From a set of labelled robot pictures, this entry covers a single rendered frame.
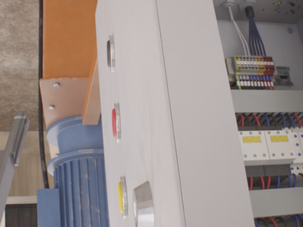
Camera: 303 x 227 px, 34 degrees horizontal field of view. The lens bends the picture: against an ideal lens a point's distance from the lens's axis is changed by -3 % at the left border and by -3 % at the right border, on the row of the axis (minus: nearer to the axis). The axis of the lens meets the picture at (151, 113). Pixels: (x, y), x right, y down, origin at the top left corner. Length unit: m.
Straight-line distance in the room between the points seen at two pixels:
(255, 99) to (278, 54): 0.17
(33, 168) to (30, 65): 0.81
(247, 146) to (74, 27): 0.68
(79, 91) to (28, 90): 1.32
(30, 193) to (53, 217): 1.57
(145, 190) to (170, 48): 0.06
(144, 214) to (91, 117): 1.10
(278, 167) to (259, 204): 0.07
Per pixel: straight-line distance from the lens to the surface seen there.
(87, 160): 1.34
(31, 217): 3.09
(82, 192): 1.32
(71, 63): 1.22
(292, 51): 0.96
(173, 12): 0.16
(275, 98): 0.81
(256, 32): 0.90
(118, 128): 0.36
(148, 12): 0.17
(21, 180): 2.92
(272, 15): 0.98
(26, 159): 2.96
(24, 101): 2.65
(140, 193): 0.20
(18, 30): 2.09
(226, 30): 0.92
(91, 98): 1.19
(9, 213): 3.10
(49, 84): 1.20
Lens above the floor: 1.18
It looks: 24 degrees down
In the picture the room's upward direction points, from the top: 173 degrees clockwise
